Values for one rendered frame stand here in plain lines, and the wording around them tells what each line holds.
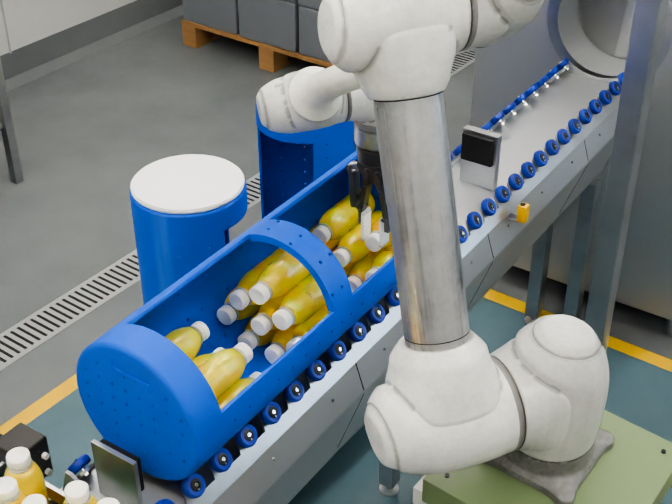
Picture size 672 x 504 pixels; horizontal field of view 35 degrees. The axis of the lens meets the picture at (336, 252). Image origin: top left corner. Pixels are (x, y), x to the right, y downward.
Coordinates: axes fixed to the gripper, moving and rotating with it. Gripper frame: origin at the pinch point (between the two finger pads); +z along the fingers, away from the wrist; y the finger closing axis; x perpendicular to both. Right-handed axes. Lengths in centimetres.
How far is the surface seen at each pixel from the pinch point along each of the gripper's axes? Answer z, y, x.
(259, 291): -2.4, 4.8, 33.8
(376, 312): 16.0, -4.9, 6.9
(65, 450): 113, 104, 11
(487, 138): 6, 3, -59
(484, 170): 16, 3, -59
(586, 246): 75, -4, -126
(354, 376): 24.4, -6.9, 18.6
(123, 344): -11, 7, 67
